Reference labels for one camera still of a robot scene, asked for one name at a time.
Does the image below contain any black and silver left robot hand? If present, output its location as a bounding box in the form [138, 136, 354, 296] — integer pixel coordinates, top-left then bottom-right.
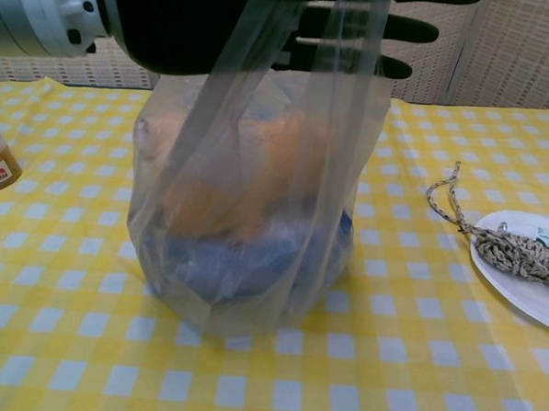
[90, 0, 480, 92]

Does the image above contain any translucent plastic bag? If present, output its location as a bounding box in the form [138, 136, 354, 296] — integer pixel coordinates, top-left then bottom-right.
[122, 0, 397, 349]

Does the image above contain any blue printed snack package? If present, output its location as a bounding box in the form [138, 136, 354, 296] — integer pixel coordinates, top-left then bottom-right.
[245, 80, 305, 126]

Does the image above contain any woven bamboo screen panel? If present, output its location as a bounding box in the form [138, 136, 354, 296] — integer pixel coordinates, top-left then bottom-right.
[0, 29, 161, 96]
[447, 0, 549, 111]
[388, 0, 479, 108]

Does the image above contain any orange soft item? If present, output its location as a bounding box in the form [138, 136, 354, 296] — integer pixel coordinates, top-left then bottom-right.
[159, 103, 337, 247]

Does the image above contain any blue crumpled plastic item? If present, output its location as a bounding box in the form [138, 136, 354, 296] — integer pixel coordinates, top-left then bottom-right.
[140, 197, 356, 314]

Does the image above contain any white paper plate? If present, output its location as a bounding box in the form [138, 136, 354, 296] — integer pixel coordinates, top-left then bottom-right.
[465, 207, 549, 334]

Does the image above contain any yellow white checkered tablecloth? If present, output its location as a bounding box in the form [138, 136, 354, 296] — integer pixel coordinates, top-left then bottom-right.
[0, 74, 549, 411]

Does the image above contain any braided speckled rope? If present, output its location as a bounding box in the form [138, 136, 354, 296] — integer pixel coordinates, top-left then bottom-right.
[420, 159, 549, 289]

